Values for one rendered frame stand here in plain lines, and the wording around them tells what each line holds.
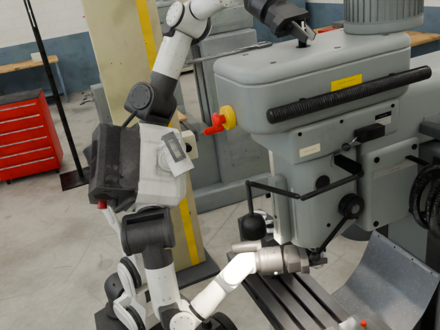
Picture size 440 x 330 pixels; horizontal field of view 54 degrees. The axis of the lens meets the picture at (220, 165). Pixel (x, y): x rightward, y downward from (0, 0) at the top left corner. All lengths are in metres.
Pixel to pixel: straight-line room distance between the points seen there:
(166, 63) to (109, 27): 1.33
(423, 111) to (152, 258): 0.87
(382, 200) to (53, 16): 9.13
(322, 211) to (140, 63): 1.83
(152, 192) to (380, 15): 0.79
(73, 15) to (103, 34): 7.30
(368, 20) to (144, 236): 0.84
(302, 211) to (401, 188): 0.30
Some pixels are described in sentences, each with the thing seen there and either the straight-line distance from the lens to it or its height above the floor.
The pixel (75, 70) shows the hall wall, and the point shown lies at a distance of 10.09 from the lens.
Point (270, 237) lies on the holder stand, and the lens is 1.70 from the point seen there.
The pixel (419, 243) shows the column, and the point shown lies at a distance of 1.63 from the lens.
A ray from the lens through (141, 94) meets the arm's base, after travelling 1.38.
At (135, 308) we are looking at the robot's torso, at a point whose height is 0.75.
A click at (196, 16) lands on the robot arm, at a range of 1.40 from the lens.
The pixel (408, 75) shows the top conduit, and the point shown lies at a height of 1.80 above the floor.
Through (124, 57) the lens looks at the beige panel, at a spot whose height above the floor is 1.68.
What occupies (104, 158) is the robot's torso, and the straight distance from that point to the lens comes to 1.29.
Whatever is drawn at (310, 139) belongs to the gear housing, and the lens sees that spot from 1.07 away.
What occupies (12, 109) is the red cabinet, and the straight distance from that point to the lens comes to 5.59.
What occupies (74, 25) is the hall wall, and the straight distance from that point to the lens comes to 10.01.
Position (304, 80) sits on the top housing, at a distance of 1.01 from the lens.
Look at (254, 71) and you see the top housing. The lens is 0.97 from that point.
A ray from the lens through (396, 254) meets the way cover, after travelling 1.71.
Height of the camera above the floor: 2.11
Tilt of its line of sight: 25 degrees down
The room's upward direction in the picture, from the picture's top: 9 degrees counter-clockwise
